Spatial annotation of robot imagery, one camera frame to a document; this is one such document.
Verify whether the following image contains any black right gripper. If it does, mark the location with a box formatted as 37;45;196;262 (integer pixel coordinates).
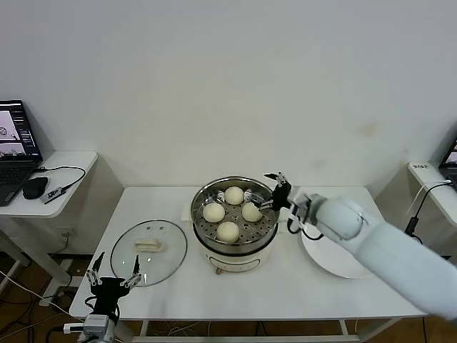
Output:
257;172;293;212

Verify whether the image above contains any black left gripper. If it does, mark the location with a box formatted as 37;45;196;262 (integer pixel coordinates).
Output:
86;252;143;315

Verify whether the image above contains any white steamed baozi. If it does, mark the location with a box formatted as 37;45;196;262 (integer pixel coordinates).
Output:
224;186;245;206
216;221;241;243
202;203;226;224
241;202;264;222

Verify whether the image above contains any round glass pot lid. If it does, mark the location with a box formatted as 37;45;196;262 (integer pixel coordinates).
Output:
109;219;189;288

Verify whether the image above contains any perforated steel steamer basket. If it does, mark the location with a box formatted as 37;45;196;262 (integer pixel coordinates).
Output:
180;175;291;251

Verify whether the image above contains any cream electric cooker base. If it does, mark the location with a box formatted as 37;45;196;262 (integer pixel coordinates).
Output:
180;205;291;277

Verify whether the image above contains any round white plate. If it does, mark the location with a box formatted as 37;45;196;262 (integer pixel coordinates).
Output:
300;223;375;280

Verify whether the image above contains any grey usb hub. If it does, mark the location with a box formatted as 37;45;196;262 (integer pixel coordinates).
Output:
42;186;69;205

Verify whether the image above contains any black computer mouse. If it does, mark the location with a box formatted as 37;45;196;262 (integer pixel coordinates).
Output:
22;177;49;200

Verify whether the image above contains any white side table with laptop and mouse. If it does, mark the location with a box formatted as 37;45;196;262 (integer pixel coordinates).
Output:
0;151;124;308

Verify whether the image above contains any open black laptop pink screen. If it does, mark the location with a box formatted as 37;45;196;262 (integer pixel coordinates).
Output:
0;99;44;207

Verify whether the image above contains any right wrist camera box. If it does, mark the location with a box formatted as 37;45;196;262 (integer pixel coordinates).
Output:
291;192;313;224

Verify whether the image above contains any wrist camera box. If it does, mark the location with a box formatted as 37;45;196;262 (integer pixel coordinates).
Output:
291;192;313;224
84;314;109;335

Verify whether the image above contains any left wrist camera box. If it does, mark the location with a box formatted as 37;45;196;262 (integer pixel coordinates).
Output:
84;314;109;335

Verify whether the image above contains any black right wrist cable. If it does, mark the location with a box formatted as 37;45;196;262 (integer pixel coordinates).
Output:
286;217;324;241

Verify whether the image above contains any white main table frame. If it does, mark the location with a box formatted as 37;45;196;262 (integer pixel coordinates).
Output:
131;317;397;343

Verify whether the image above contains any black laptop cable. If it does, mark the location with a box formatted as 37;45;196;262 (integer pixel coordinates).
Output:
34;165;86;192

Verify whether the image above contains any black cable with adapter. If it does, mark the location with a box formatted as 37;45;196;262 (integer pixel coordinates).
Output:
405;181;453;247

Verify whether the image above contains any white cable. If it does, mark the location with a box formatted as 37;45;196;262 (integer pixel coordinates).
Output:
410;180;453;212

